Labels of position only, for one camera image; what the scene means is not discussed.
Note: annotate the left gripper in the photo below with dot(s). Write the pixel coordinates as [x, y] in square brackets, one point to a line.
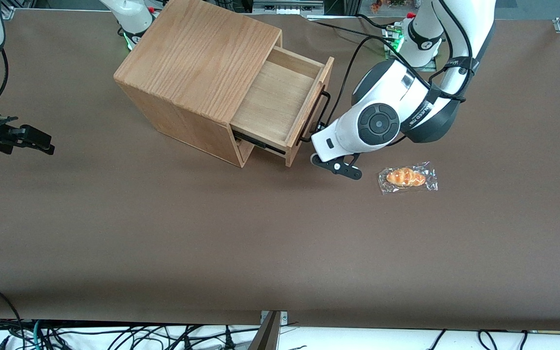
[314, 127]

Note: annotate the wooden drawer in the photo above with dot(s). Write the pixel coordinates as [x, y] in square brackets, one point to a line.
[275, 97]

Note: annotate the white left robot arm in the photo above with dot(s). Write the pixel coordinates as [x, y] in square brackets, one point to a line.
[392, 80]

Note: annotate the wooden drawer cabinet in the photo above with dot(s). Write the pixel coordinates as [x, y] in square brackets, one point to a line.
[197, 53]

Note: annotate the bread roll in clear wrapper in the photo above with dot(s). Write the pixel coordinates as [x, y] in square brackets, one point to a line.
[406, 177]

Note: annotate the brown table cover sheet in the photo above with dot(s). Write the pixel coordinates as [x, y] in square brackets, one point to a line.
[260, 243]

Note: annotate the small metal corner bracket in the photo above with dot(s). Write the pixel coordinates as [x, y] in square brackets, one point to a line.
[8, 12]

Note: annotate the small metal table bracket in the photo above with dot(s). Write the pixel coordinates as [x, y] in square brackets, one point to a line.
[284, 317]

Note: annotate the dark brown post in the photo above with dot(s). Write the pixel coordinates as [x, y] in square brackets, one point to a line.
[266, 338]

